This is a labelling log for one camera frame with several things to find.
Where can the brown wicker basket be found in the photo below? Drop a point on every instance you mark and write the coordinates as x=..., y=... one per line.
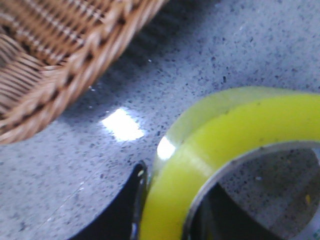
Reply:
x=52, y=51

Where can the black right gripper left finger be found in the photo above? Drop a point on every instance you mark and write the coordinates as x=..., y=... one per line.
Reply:
x=121, y=220

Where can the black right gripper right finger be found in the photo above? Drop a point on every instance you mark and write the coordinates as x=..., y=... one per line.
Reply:
x=215, y=216

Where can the yellow-green tape roll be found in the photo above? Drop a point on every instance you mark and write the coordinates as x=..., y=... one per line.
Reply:
x=209, y=136

